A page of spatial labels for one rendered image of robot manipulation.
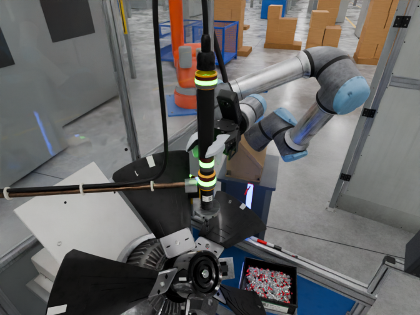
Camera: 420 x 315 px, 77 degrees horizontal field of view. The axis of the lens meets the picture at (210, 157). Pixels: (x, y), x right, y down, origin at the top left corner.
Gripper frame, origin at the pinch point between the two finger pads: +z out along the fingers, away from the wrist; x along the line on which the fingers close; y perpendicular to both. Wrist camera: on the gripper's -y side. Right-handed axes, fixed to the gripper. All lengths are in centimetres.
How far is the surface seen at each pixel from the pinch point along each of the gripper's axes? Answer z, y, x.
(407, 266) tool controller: -37, 48, -57
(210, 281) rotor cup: 6.6, 35.6, -6.9
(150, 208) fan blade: 2.8, 22.9, 14.6
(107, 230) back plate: 7.8, 35.7, 29.9
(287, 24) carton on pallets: -894, 78, 219
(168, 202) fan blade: -0.4, 21.6, 10.8
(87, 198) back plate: 6.6, 26.6, 37.6
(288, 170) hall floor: -224, 154, 16
